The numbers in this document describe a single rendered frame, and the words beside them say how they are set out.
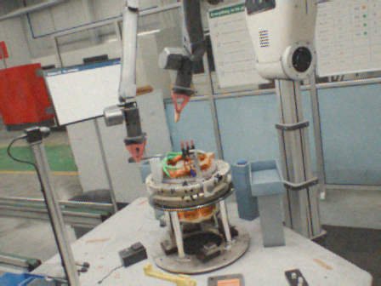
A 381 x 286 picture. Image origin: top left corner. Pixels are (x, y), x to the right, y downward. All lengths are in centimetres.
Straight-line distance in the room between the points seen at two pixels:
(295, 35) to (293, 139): 41
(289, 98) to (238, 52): 209
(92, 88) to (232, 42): 167
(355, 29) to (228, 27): 109
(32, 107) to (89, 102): 276
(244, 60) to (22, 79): 278
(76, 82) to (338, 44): 210
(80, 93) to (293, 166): 134
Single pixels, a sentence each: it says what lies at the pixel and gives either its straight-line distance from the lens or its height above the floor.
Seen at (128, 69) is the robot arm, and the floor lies 151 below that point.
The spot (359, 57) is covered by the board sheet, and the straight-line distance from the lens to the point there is 339.
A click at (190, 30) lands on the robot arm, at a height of 160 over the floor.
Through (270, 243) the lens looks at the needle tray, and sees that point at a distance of 149.
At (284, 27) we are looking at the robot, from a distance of 148.
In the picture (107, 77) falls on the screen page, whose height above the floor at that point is 146.
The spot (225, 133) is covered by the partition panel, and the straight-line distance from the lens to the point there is 387.
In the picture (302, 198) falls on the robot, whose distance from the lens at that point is 169.
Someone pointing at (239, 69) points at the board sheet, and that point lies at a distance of 364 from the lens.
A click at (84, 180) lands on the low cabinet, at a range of 438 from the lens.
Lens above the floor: 154
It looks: 14 degrees down
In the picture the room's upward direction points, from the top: 10 degrees counter-clockwise
